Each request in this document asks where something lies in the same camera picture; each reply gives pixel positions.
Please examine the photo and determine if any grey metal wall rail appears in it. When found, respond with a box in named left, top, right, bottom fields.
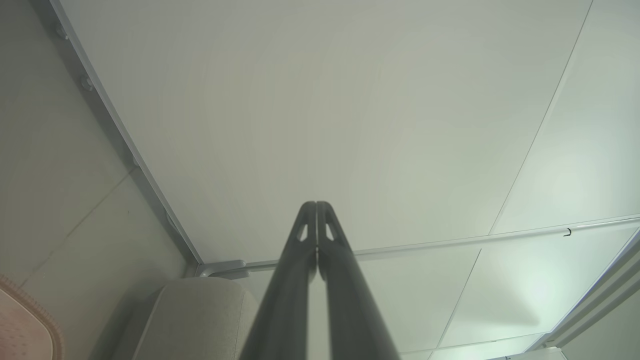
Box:
left=196, top=215, right=640, bottom=279

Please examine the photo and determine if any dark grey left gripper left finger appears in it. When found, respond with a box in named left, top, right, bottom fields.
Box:
left=239, top=201, right=318, bottom=360

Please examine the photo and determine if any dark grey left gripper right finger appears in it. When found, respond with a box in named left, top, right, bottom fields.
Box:
left=317, top=201, right=401, bottom=360

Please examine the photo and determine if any grey metal frame post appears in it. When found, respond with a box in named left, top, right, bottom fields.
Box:
left=527, top=232, right=640, bottom=352

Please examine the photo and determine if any white perforated laundry basket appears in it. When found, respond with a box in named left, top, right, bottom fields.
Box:
left=0, top=274, right=65, bottom=360

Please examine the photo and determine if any metal table frame rail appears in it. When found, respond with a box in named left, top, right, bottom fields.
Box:
left=49, top=0, right=205, bottom=266

